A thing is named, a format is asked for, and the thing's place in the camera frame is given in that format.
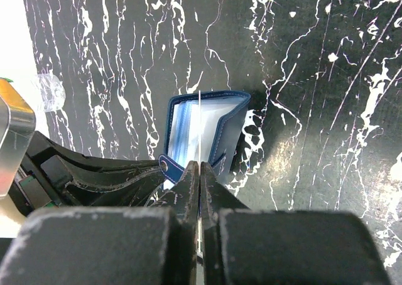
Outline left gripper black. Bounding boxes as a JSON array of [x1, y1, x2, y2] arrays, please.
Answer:
[[9, 131, 165, 216]]

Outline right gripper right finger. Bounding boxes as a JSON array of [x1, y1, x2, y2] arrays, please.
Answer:
[[199, 163, 390, 284]]

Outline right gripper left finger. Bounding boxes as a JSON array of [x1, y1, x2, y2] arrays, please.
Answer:
[[1, 161, 199, 284]]

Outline blue card holder wallet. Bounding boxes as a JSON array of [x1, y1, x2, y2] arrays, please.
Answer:
[[158, 90, 251, 190]]

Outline gold credit card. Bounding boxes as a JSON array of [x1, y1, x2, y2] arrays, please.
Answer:
[[197, 90, 202, 170]]

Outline clear water bottle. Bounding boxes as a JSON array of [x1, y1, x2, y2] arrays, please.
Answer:
[[31, 73, 66, 112]]

